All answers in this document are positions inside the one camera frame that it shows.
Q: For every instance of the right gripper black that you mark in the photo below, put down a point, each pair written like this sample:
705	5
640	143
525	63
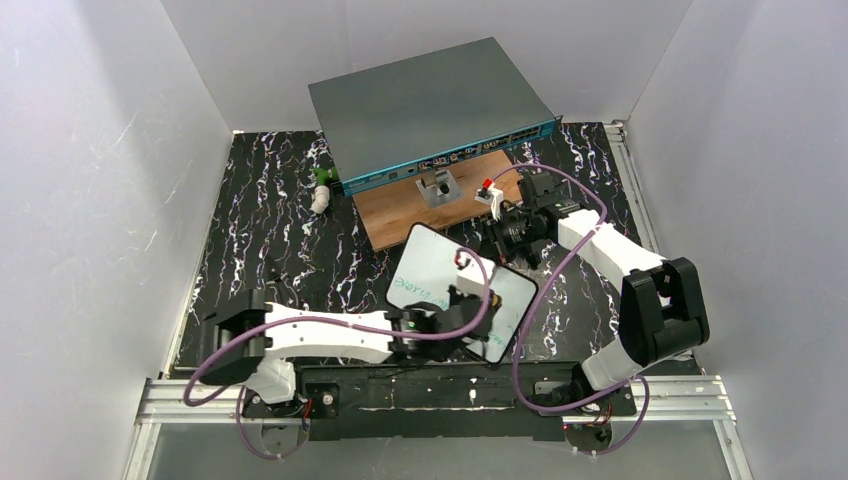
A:
502	232

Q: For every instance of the green white plastic toy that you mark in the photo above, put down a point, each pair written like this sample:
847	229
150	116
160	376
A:
322	191

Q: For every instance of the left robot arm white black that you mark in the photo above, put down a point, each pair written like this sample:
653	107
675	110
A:
253	341

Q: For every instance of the small whiteboard black frame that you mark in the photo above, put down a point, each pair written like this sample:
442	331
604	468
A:
426	270

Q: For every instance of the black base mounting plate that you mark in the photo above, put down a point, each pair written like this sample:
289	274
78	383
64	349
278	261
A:
327	398

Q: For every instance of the wooden board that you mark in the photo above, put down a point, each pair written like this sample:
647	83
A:
388	212

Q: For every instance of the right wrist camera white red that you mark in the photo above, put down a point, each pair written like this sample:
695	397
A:
493	197

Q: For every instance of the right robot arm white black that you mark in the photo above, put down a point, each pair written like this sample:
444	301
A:
661	310

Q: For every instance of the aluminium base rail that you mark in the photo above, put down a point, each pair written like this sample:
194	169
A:
668	398

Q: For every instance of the silver metal bracket mount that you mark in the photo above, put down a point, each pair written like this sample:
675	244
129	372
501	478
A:
438	188

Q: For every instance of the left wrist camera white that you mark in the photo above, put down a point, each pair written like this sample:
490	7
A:
470	274

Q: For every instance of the grey teal network switch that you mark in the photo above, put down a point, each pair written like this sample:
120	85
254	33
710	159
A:
428	112

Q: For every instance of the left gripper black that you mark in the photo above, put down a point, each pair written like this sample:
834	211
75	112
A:
460	301

